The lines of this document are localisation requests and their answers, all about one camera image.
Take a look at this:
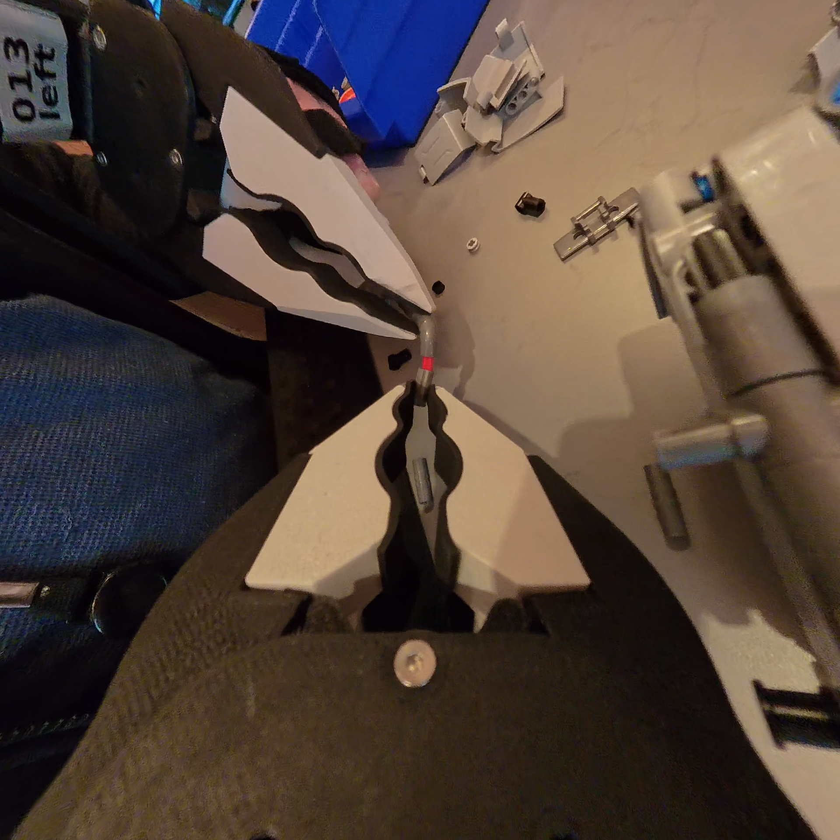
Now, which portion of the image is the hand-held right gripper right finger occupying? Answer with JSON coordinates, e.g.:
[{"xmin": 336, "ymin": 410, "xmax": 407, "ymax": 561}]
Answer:
[{"xmin": 425, "ymin": 386, "xmax": 592, "ymax": 633}]

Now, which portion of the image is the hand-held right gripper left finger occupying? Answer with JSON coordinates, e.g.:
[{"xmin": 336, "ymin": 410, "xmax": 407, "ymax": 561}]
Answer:
[{"xmin": 244, "ymin": 385, "xmax": 416, "ymax": 601}]

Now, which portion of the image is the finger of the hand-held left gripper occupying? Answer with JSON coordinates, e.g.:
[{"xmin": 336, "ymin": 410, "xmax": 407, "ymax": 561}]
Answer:
[
  {"xmin": 202, "ymin": 213, "xmax": 421, "ymax": 341},
  {"xmin": 220, "ymin": 85, "xmax": 438, "ymax": 316}
]

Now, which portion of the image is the grey bent brick tube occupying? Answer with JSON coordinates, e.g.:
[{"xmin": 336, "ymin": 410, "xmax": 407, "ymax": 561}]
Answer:
[{"xmin": 412, "ymin": 314, "xmax": 438, "ymax": 403}]

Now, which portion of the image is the grey brick model orange gear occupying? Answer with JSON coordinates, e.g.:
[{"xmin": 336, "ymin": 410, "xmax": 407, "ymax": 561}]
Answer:
[{"xmin": 635, "ymin": 105, "xmax": 840, "ymax": 752}]

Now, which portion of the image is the grey track link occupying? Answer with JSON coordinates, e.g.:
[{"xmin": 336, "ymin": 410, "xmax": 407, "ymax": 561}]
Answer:
[{"xmin": 554, "ymin": 187, "xmax": 642, "ymax": 263}]

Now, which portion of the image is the person's left hand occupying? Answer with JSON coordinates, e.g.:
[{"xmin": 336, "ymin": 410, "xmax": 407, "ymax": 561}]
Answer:
[{"xmin": 287, "ymin": 73, "xmax": 383, "ymax": 199}]

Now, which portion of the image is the wooden panel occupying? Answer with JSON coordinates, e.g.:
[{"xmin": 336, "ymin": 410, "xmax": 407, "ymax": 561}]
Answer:
[{"xmin": 172, "ymin": 294, "xmax": 268, "ymax": 342}]

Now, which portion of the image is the black perforated pad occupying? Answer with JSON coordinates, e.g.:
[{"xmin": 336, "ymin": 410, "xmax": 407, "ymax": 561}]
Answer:
[{"xmin": 266, "ymin": 308, "xmax": 401, "ymax": 467}]

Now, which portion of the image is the grey curved brick panel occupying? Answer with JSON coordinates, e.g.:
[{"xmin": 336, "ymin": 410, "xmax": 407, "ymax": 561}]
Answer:
[{"xmin": 415, "ymin": 108, "xmax": 475, "ymax": 186}]

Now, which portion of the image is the dark grey brick axle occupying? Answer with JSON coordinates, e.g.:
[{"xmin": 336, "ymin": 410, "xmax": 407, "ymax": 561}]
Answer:
[{"xmin": 642, "ymin": 462, "xmax": 690, "ymax": 550}]

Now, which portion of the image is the blue plastic bin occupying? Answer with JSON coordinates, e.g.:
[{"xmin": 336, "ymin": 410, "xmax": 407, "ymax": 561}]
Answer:
[{"xmin": 246, "ymin": 0, "xmax": 491, "ymax": 150}]

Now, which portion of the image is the grey brick wing assembly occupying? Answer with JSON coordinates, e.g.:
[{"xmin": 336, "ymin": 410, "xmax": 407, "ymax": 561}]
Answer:
[{"xmin": 461, "ymin": 20, "xmax": 567, "ymax": 156}]

